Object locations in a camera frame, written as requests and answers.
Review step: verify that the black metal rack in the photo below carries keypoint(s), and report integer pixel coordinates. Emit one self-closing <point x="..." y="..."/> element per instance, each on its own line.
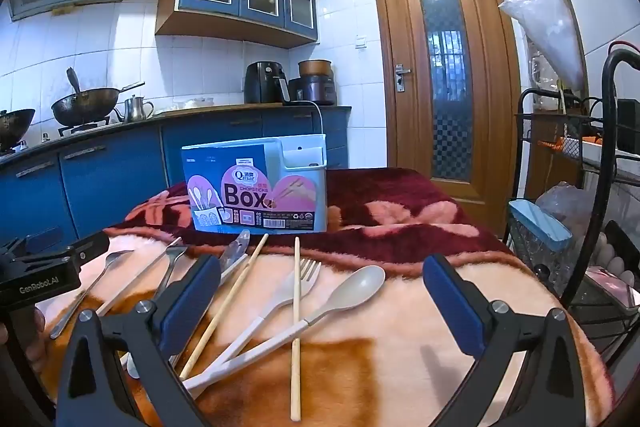
<point x="607" y="107"/>

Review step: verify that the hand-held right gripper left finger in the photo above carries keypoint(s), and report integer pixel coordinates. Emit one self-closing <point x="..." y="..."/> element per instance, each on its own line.
<point x="189" y="302"/>

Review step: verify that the clear plastic bag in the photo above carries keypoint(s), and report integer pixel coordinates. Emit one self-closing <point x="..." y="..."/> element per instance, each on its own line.
<point x="570" y="204"/>

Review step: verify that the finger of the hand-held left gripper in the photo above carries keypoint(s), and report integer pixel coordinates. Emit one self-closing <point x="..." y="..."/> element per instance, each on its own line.
<point x="90" y="246"/>

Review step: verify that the beige plastic spoon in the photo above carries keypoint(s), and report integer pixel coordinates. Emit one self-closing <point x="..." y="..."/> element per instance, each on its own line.
<point x="357" y="284"/>

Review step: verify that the red pink floral blanket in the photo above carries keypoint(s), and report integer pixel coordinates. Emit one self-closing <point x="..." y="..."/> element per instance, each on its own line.
<point x="400" y="382"/>

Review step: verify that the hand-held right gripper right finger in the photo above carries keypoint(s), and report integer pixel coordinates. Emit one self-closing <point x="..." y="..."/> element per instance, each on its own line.
<point x="455" y="307"/>

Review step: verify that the clear container with blue lid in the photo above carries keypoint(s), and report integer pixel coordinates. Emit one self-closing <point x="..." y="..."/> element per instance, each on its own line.
<point x="540" y="222"/>

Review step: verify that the wooden door with glass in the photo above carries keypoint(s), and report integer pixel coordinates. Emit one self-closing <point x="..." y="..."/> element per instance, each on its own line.
<point x="400" y="32"/>

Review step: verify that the white plastic bag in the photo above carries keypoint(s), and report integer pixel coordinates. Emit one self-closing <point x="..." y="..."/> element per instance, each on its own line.
<point x="550" y="27"/>

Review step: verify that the blue lower kitchen cabinets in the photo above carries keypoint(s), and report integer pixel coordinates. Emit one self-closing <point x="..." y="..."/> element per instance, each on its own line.
<point x="100" y="177"/>

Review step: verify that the metal kettle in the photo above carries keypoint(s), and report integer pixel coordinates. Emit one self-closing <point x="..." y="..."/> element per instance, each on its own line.
<point x="134" y="109"/>

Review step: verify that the beige plastic fork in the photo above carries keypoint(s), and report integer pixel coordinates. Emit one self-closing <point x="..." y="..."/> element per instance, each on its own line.
<point x="305" y="279"/>

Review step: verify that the metal knife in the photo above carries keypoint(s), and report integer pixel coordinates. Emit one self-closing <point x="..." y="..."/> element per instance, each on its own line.
<point x="235" y="252"/>

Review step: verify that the gas stove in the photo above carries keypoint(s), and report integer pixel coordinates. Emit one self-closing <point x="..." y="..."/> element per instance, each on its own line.
<point x="85" y="128"/>

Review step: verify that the metal fork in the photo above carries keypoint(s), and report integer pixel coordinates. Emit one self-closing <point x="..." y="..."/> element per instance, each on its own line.
<point x="175" y="257"/>

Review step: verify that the black air fryer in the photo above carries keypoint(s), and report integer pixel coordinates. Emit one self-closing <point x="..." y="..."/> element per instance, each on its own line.
<point x="262" y="82"/>

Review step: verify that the wooden chopstick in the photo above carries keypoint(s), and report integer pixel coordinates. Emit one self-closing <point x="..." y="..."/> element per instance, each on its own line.
<point x="235" y="292"/>
<point x="145" y="271"/>
<point x="296" y="357"/>

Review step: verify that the metal spoon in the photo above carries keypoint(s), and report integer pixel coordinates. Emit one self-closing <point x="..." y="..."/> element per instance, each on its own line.
<point x="107" y="264"/>

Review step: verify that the white wall switch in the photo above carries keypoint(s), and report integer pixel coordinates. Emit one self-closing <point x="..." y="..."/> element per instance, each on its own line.
<point x="360" y="42"/>

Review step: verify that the person's left hand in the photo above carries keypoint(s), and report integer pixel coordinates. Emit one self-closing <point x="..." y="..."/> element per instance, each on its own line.
<point x="36" y="327"/>

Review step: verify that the dark rice cooker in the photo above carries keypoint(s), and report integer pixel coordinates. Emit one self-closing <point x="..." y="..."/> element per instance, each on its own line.
<point x="315" y="89"/>

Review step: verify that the blue white utensil box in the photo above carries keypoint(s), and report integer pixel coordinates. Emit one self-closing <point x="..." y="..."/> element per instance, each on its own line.
<point x="250" y="187"/>

